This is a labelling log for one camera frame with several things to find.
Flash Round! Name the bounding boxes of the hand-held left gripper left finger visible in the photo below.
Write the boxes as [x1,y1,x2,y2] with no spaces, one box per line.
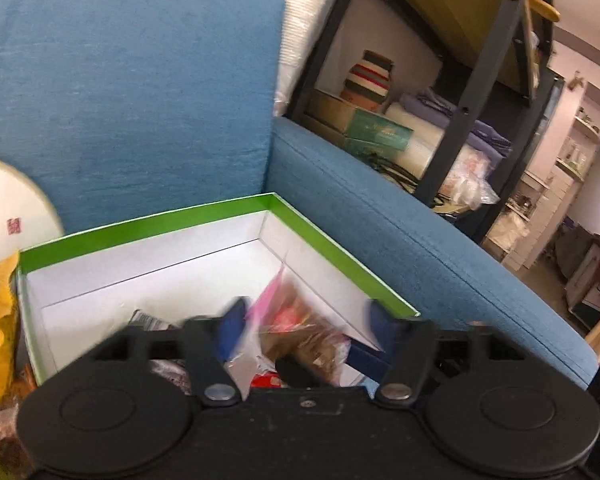
[92,296,252,407]

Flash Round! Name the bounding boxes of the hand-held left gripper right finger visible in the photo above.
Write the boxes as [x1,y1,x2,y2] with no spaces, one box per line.
[365,299,518,406]

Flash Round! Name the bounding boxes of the clear pink snack packet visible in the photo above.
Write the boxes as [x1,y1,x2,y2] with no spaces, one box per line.
[227,264,353,388]

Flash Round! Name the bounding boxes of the green cardboard box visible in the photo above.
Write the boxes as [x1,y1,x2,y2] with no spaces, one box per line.
[16,191,422,391]

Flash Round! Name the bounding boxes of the red snack packet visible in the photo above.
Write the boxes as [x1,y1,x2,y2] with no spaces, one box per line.
[250,370,289,390]

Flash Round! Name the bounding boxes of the barcode snack packet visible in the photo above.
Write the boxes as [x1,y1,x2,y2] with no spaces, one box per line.
[130,309,178,334]

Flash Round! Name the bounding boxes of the clear plastic bag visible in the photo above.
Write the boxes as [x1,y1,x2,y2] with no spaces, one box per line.
[439,151,502,211]

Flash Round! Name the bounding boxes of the white foam roll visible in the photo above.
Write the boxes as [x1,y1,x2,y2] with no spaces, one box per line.
[384,101,453,181]

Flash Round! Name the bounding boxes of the white cabinet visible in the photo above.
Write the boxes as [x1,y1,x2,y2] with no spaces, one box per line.
[500,164,582,272]

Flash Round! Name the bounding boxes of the teal cardboard box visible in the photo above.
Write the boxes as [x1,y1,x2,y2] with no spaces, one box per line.
[342,106,415,155]

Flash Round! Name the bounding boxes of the purple folded cloth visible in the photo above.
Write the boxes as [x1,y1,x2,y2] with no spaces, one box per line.
[467,119,514,159]
[400,87,462,129]

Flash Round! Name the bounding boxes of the brown cardboard box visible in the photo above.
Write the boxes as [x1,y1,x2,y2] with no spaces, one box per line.
[305,88,357,132]

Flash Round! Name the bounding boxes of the striped ceramic vase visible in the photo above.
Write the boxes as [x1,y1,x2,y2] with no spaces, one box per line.
[343,50,395,112]

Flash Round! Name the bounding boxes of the round white hand fan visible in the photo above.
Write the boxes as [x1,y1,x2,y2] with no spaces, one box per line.
[0,156,65,267]

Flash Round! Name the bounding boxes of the dark brown snack packet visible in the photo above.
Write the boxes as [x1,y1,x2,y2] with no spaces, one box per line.
[0,367,38,480]

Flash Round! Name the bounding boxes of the blue fabric sofa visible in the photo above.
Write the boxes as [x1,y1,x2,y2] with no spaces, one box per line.
[0,0,599,392]

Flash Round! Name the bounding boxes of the black metal shelf rack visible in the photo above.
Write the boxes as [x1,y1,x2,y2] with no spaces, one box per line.
[282,0,567,256]

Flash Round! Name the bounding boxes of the white ribbed roll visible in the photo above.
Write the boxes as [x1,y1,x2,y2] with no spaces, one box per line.
[272,0,357,117]

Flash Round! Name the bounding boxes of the wooden shelf board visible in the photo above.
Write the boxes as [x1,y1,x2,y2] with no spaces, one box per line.
[369,0,562,104]

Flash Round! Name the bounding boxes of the black cables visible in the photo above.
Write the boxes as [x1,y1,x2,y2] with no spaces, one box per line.
[367,154,433,198]

